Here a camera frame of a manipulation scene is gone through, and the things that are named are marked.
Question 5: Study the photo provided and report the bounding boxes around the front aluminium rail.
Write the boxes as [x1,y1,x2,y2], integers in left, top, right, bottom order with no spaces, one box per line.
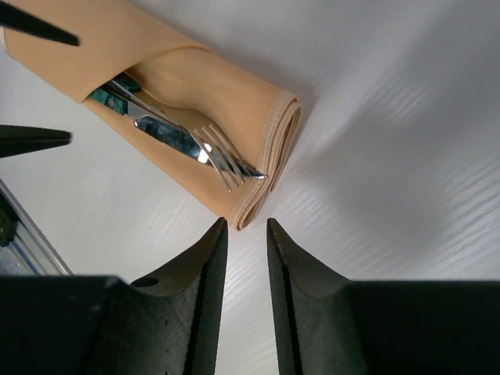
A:
[1,183,73,276]

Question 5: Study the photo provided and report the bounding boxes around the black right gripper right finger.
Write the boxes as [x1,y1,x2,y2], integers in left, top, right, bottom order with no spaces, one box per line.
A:
[266,219,499,374]

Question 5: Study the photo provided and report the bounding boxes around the green handled knife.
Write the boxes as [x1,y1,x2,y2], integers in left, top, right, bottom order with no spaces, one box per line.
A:
[89,81,267,189]

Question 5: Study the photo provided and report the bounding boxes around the green handled fork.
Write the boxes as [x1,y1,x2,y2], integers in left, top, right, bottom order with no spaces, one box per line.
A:
[101,73,266,191]

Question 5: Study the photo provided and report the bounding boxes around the beige cloth napkin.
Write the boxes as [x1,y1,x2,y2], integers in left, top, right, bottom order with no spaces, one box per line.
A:
[2,1,302,230]

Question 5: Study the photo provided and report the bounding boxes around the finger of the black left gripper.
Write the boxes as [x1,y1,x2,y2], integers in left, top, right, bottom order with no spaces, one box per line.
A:
[1,1,80,46]
[0,124,72,158]

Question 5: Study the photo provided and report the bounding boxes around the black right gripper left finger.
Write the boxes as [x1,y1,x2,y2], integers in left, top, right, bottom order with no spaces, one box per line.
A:
[1,218,228,374]

